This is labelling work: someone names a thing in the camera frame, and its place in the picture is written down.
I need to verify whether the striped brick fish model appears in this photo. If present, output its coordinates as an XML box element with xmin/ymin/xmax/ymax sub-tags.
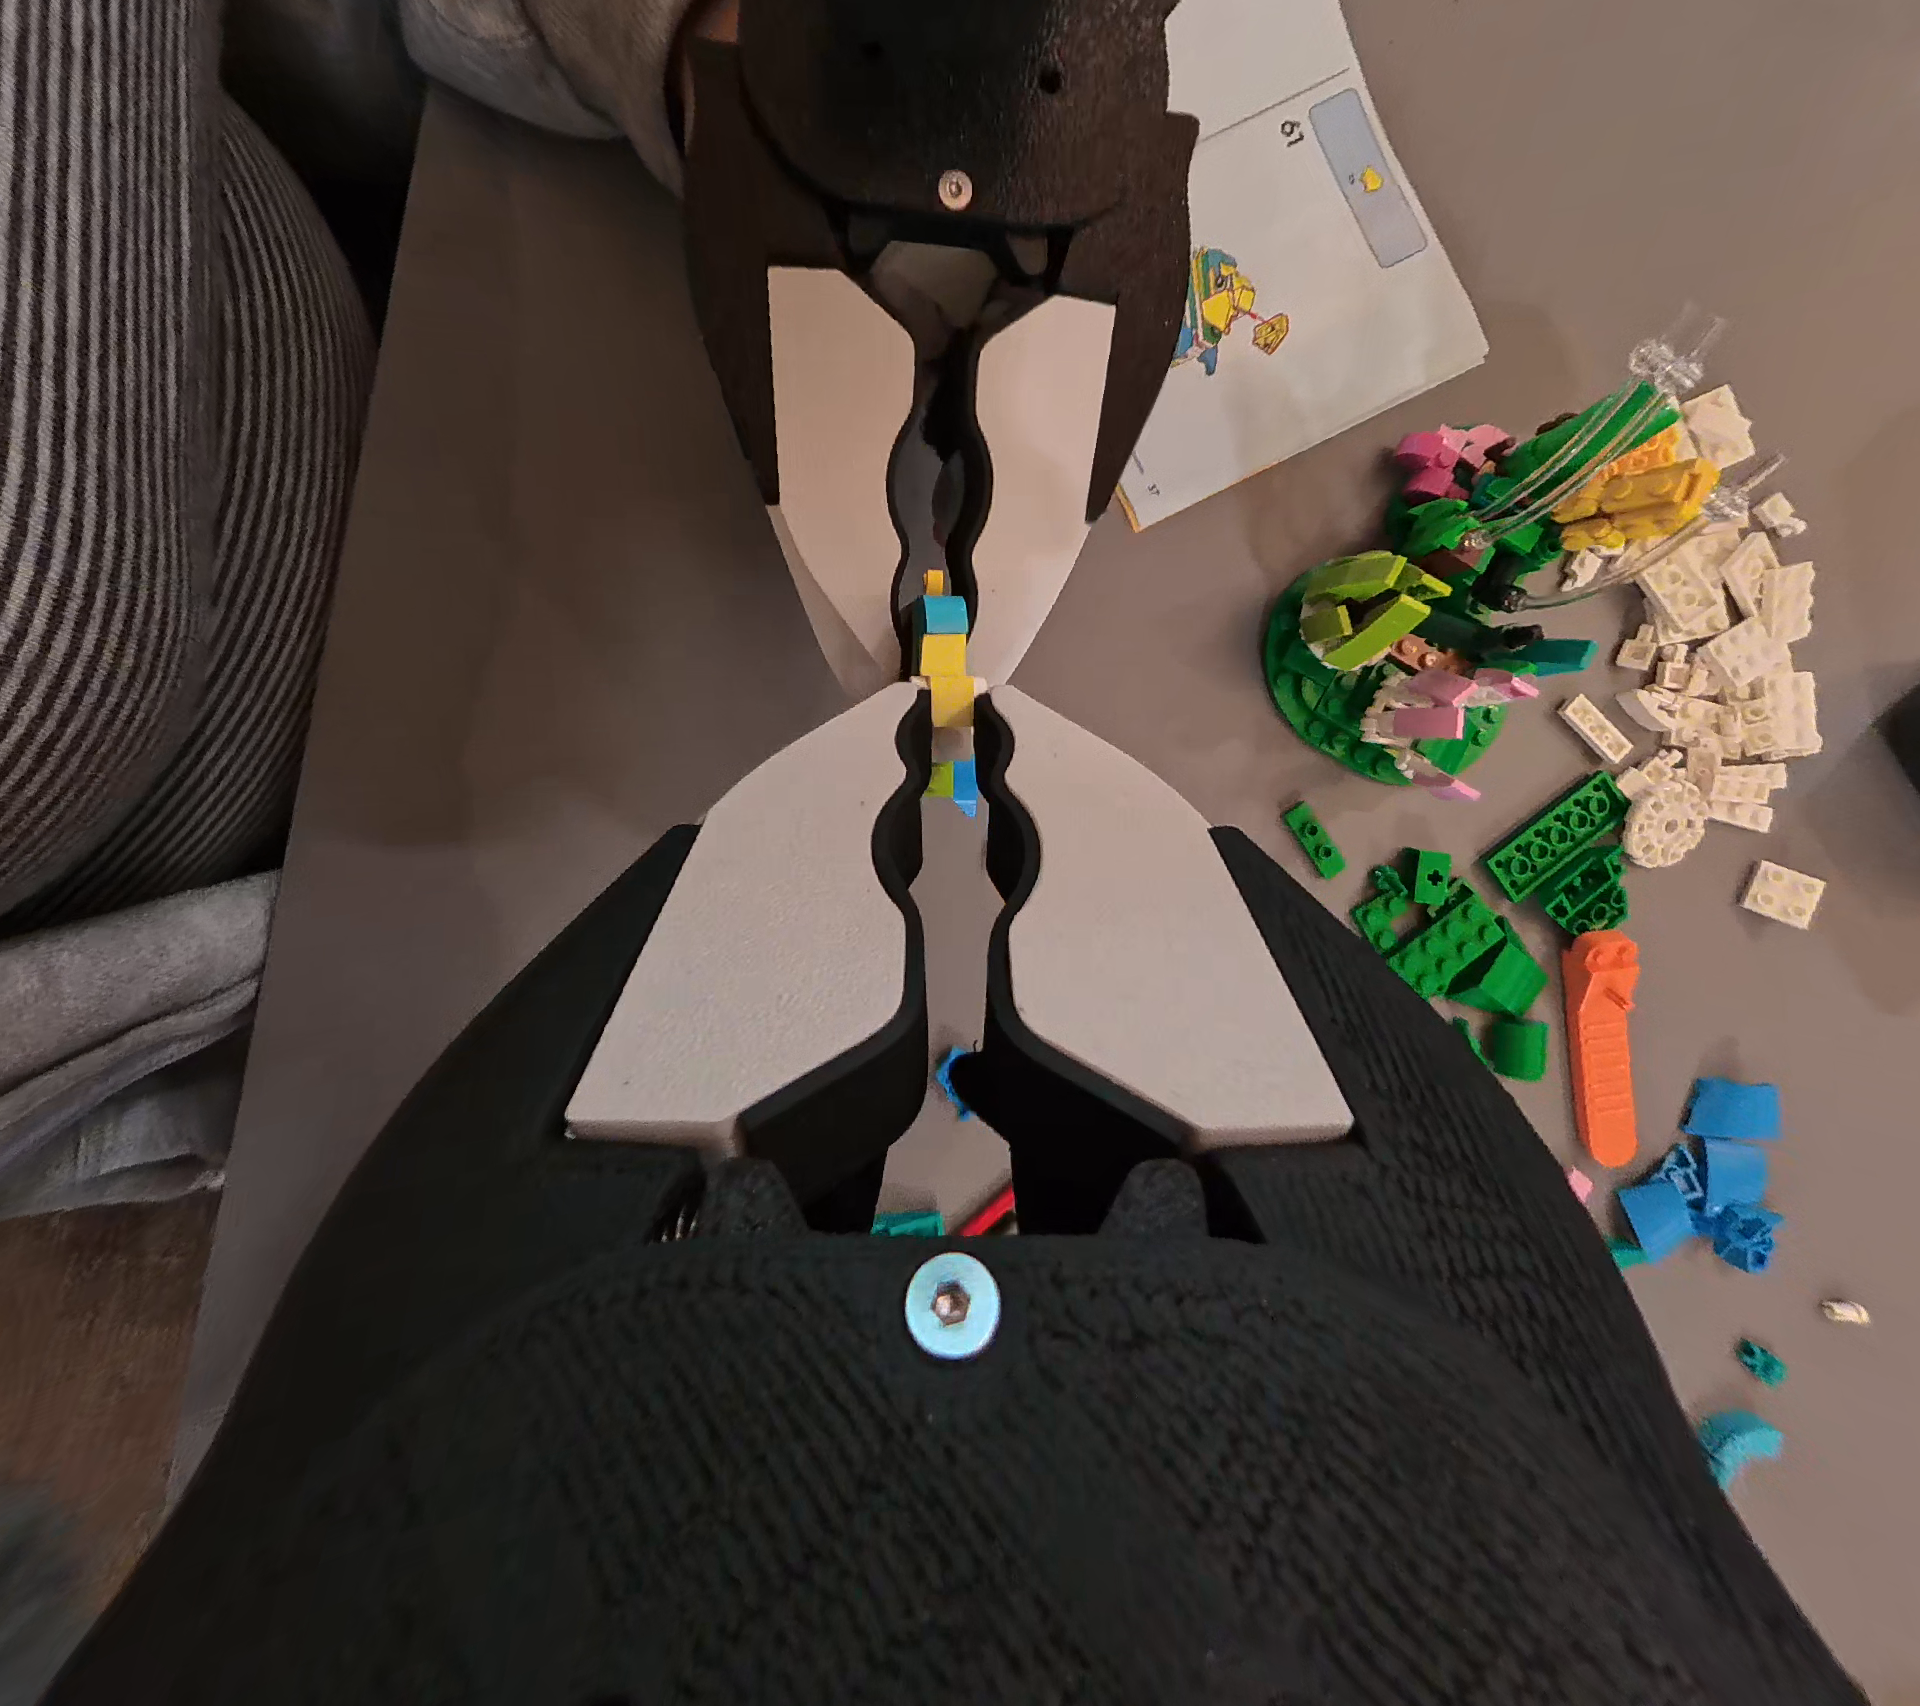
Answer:
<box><xmin>901</xmin><ymin>566</ymin><xmax>987</xmax><ymax>824</ymax></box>

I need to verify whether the brick flower model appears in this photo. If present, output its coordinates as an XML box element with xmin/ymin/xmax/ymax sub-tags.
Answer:
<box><xmin>1263</xmin><ymin>421</ymin><xmax>1603</xmax><ymax>792</ymax></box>

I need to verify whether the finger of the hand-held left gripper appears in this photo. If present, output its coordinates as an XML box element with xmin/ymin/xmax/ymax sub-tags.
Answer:
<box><xmin>957</xmin><ymin>290</ymin><xmax>1132</xmax><ymax>688</ymax></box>
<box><xmin>765</xmin><ymin>263</ymin><xmax>931</xmax><ymax>692</ymax></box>

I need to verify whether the cluster of blue bricks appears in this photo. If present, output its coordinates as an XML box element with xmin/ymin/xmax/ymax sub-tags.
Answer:
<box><xmin>1612</xmin><ymin>1076</ymin><xmax>1791</xmax><ymax>1275</ymax></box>

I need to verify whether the white round lattice brick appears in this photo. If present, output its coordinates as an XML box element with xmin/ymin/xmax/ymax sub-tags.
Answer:
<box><xmin>1618</xmin><ymin>784</ymin><xmax>1711</xmax><ymax>872</ymax></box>

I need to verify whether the pile of white bricks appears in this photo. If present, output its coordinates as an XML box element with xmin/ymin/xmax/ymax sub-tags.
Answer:
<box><xmin>1558</xmin><ymin>385</ymin><xmax>1829</xmax><ymax>939</ymax></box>

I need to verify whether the turquoise arch brick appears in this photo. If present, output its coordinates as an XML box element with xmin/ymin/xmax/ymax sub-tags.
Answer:
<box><xmin>1696</xmin><ymin>1407</ymin><xmax>1791</xmax><ymax>1493</ymax></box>

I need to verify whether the person's grey sweatshirt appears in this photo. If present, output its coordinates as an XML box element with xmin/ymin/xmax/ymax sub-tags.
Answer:
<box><xmin>0</xmin><ymin>869</ymin><xmax>282</xmax><ymax>1216</ymax></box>

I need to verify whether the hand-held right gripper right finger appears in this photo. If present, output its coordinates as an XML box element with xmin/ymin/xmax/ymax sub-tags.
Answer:
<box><xmin>980</xmin><ymin>683</ymin><xmax>1359</xmax><ymax>1156</ymax></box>

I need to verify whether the orange brick separator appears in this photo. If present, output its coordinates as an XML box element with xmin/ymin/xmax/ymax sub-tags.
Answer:
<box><xmin>1558</xmin><ymin>929</ymin><xmax>1647</xmax><ymax>1172</ymax></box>

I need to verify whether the grey desk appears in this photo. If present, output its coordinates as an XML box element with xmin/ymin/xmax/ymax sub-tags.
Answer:
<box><xmin>182</xmin><ymin>0</ymin><xmax>1920</xmax><ymax>1588</ymax></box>

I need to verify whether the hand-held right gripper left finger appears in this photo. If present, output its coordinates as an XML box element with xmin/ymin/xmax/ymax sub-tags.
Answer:
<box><xmin>566</xmin><ymin>683</ymin><xmax>928</xmax><ymax>1160</ymax></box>

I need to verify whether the brick instruction booklet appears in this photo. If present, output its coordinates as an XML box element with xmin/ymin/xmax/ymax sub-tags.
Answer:
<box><xmin>1109</xmin><ymin>0</ymin><xmax>1492</xmax><ymax>536</ymax></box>

